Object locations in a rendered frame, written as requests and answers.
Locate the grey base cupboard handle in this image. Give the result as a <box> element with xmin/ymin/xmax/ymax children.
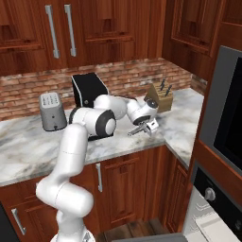
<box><xmin>10</xmin><ymin>207</ymin><xmax>27</xmax><ymax>236</ymax></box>
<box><xmin>95</xmin><ymin>162</ymin><xmax>104</xmax><ymax>194</ymax></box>

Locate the wooden wall cupboard door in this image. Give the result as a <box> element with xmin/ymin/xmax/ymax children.
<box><xmin>60</xmin><ymin>0</ymin><xmax>160</xmax><ymax>69</ymax></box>
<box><xmin>0</xmin><ymin>0</ymin><xmax>61</xmax><ymax>78</ymax></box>

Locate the wooden knife block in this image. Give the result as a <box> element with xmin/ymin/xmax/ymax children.
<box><xmin>144</xmin><ymin>82</ymin><xmax>175</xmax><ymax>114</ymax></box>

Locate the grey flat bar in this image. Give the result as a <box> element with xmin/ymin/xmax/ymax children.
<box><xmin>111</xmin><ymin>233</ymin><xmax>190</xmax><ymax>242</ymax></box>

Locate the grey oven knob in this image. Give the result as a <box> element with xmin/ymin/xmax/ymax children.
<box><xmin>204</xmin><ymin>186</ymin><xmax>217</xmax><ymax>202</ymax></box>

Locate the black wall oven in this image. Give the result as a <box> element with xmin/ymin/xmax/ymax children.
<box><xmin>198</xmin><ymin>44</ymin><xmax>242</xmax><ymax>178</ymax></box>

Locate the black and white lower oven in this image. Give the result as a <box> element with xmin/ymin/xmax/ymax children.
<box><xmin>181</xmin><ymin>160</ymin><xmax>242</xmax><ymax>242</ymax></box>

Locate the grey toaster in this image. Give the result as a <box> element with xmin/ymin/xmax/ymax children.
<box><xmin>39</xmin><ymin>92</ymin><xmax>68</xmax><ymax>132</ymax></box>

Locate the black box appliance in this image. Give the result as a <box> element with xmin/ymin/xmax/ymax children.
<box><xmin>71</xmin><ymin>72</ymin><xmax>115</xmax><ymax>142</ymax></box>

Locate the wooden corner wall cupboard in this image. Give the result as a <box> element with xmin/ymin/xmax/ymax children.
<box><xmin>162</xmin><ymin>0</ymin><xmax>242</xmax><ymax>82</ymax></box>

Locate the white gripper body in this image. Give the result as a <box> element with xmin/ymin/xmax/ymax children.
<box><xmin>145</xmin><ymin>118</ymin><xmax>161</xmax><ymax>137</ymax></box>

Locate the wooden corner base cupboard door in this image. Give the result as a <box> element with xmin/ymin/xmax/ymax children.
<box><xmin>163</xmin><ymin>153</ymin><xmax>194</xmax><ymax>234</ymax></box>

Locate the black dishwasher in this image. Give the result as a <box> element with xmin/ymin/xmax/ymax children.
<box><xmin>0</xmin><ymin>201</ymin><xmax>21</xmax><ymax>242</ymax></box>

